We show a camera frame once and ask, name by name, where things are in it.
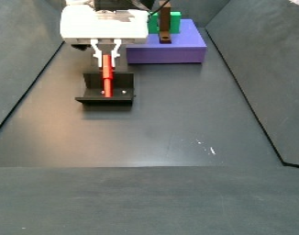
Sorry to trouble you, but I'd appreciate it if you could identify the red stepped peg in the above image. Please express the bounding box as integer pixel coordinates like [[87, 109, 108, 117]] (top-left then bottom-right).
[[101, 55, 112, 98]]

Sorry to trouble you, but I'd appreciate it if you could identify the black angled holder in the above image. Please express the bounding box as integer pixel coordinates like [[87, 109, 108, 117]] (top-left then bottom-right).
[[76, 73, 135, 106]]

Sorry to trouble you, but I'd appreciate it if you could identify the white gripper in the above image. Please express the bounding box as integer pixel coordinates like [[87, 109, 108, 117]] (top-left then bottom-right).
[[60, 5, 148, 68]]

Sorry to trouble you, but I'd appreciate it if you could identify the brown L-shaped block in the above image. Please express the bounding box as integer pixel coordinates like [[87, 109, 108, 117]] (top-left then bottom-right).
[[159, 0, 172, 44]]

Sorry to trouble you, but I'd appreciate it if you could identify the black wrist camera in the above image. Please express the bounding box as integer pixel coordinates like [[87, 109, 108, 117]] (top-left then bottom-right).
[[95, 0, 156, 11]]

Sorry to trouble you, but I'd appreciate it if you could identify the purple base board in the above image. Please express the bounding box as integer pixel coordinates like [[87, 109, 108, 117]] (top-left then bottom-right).
[[127, 19, 207, 64]]

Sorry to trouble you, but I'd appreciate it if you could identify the green block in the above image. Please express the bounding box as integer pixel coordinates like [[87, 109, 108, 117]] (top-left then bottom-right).
[[147, 11, 181, 34]]

